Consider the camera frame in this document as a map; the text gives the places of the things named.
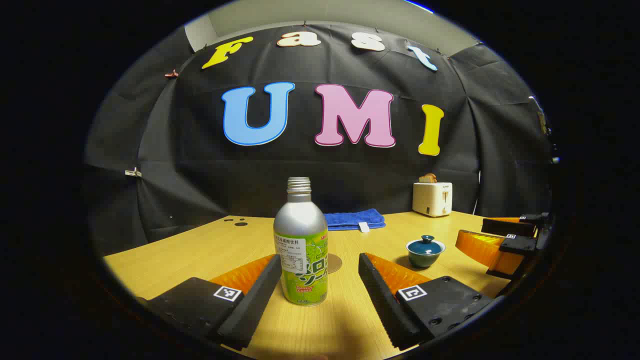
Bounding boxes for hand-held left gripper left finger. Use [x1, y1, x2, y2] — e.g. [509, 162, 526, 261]
[135, 254, 283, 352]

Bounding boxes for teal teacup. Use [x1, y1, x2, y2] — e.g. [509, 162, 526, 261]
[406, 244, 446, 269]

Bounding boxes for teal teacup lid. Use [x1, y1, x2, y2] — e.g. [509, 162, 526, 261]
[405, 234, 447, 256]

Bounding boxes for black backdrop cloth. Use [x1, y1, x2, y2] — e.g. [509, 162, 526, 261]
[82, 21, 553, 258]

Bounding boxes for blue folded towel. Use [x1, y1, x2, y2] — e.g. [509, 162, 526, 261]
[323, 208, 386, 234]

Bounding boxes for silver green water bottle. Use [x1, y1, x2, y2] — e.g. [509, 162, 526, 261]
[273, 177, 329, 307]

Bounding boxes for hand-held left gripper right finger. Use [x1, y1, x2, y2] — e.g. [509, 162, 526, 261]
[357, 252, 496, 352]

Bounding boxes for white toaster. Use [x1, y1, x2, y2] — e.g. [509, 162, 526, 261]
[412, 181, 453, 218]

